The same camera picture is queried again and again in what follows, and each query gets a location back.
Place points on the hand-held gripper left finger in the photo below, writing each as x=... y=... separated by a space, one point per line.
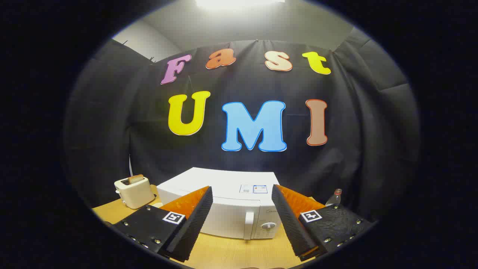
x=194 y=224

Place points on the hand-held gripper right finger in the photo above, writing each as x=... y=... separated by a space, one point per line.
x=291 y=224

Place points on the white microwave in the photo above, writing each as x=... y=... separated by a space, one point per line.
x=224 y=183

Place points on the clear plastic bottle red label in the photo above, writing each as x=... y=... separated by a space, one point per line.
x=335 y=198

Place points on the cream toaster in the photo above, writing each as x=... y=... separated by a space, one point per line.
x=136 y=194

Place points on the toast slice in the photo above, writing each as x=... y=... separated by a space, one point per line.
x=136 y=179

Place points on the ceiling light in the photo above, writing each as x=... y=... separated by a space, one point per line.
x=239 y=3

